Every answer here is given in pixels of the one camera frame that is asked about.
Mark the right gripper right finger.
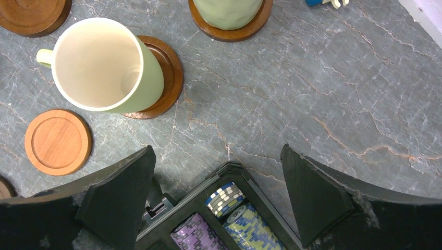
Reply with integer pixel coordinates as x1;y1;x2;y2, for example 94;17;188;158
280;144;441;249

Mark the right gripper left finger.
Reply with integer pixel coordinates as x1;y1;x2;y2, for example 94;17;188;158
1;146;156;249

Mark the light wooden coaster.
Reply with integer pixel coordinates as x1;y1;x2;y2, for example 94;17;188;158
24;109;92;176

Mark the dark wooden coaster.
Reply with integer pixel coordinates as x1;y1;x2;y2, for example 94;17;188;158
0;176;17;199

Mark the light green mug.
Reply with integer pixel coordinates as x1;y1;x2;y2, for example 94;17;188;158
36;17;165;114

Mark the brown wooden coaster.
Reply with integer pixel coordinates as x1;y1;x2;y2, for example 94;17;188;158
124;35;184;119
188;0;273;42
1;0;72;38

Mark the red toy truck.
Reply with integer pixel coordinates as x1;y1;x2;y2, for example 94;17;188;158
305;0;350;9

